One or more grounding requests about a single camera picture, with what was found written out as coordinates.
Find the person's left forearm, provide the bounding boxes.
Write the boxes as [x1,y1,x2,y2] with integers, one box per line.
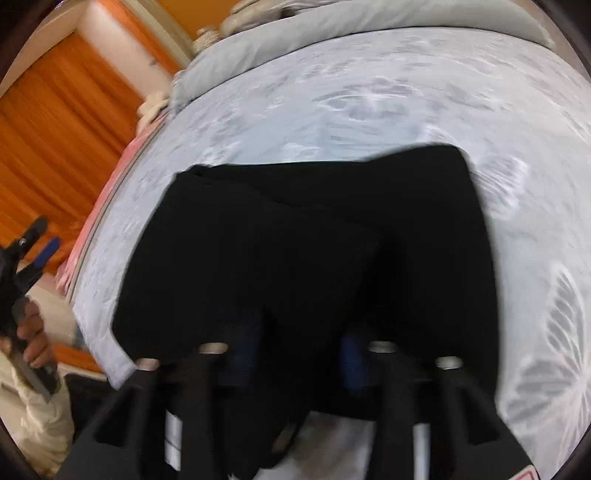
[0,337,77,478]

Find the black pants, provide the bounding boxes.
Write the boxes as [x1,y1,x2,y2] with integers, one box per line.
[111,144,502,472]

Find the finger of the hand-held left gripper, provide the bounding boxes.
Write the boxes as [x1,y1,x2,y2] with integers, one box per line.
[9,216,49,259]
[18,236,63,287]

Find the white bedside ornament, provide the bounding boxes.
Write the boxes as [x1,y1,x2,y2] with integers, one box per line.
[193,27,222,51]

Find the pink blanket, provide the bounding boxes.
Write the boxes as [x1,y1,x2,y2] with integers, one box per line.
[55,111,174,301]

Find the grey duvet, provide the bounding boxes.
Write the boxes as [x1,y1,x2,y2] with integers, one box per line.
[171,0,555,112]

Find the beige padded headboard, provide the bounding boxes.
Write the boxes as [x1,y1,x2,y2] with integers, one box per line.
[219,0,305,28]

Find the white flower cushion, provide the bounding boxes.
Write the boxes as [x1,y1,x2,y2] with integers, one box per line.
[136,90,174,127]

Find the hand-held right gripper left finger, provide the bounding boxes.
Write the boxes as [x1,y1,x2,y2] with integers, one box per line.
[55,323,269,480]

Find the wide orange curtain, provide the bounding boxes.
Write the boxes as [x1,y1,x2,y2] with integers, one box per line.
[0,34,144,250]

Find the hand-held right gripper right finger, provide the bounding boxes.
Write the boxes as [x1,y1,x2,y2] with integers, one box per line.
[339,330,541,480]

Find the narrow orange curtain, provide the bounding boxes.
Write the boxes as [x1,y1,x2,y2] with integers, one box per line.
[92,0,195,77]

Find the person's left hand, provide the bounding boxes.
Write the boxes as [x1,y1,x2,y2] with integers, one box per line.
[16,298,58,370]

